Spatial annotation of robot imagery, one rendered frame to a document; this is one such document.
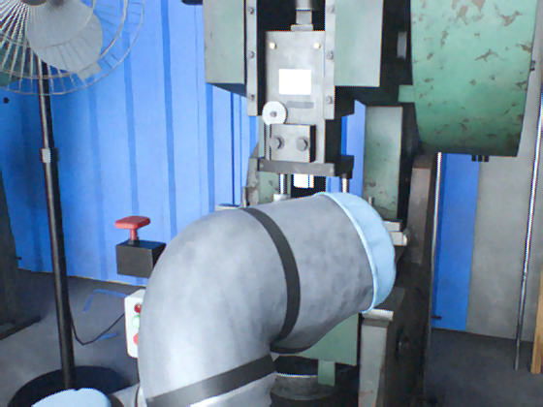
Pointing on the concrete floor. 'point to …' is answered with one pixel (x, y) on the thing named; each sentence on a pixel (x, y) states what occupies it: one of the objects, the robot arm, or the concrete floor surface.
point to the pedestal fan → (83, 46)
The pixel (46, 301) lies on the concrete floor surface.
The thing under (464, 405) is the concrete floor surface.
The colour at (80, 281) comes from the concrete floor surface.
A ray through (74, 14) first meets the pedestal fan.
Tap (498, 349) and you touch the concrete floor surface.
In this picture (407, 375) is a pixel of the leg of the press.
